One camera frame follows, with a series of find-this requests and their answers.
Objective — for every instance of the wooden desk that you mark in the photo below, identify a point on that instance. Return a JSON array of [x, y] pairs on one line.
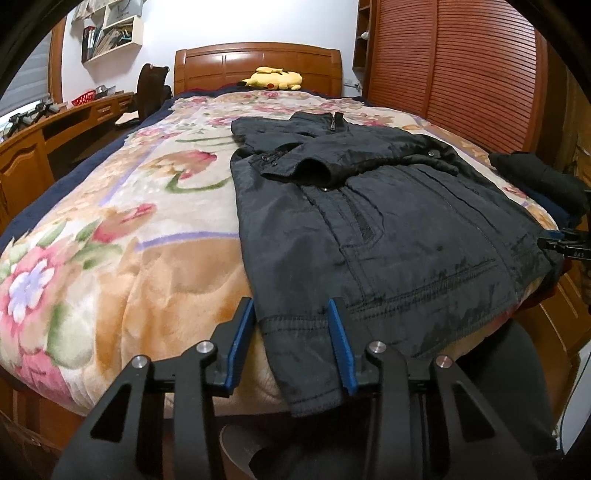
[[41, 147]]

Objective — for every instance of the white wall shelf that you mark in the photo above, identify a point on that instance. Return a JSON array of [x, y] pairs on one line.
[[120, 46]]

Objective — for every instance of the wall socket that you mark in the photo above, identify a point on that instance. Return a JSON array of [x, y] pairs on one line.
[[351, 83]]

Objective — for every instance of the floral blanket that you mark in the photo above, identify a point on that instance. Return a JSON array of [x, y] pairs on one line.
[[138, 254]]

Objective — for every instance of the small metal pot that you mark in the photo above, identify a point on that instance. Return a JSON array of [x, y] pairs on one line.
[[105, 91]]

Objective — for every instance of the wooden bed headboard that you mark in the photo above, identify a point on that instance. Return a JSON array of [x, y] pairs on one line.
[[231, 69]]

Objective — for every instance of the grey window blind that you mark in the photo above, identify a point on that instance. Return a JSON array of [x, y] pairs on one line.
[[27, 83]]

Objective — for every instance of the dark brown chair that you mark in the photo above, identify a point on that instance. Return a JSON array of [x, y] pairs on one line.
[[150, 90]]

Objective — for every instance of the wooden louvred wardrobe door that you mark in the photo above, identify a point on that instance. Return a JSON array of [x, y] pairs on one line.
[[489, 69], [401, 55]]

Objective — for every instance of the wooden window frame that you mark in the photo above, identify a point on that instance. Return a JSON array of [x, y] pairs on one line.
[[56, 64]]

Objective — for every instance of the black binder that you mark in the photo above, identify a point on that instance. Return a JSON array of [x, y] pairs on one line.
[[87, 44]]

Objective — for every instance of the wooden bed footboard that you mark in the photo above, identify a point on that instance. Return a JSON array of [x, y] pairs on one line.
[[37, 406]]

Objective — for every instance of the yellow plush toy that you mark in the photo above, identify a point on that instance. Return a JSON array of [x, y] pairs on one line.
[[272, 79]]

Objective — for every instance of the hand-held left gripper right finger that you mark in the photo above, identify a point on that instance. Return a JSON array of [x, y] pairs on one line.
[[340, 350]]

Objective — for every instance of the wooden wardrobe side shelf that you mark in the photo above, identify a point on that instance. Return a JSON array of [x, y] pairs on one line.
[[362, 50]]

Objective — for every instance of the red basket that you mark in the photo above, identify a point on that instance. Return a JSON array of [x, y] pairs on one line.
[[83, 98]]

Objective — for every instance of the dark zip jacket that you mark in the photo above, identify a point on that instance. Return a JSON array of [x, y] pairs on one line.
[[392, 230]]

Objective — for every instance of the black gadget on desk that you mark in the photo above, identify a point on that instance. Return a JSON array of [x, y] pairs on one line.
[[21, 121], [46, 109]]

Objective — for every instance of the dark clothes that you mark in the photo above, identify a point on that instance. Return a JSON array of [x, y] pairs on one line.
[[540, 175]]

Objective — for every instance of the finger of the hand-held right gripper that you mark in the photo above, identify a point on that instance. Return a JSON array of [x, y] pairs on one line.
[[556, 242]]

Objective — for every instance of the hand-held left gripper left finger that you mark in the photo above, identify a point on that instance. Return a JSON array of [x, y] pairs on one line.
[[241, 344]]

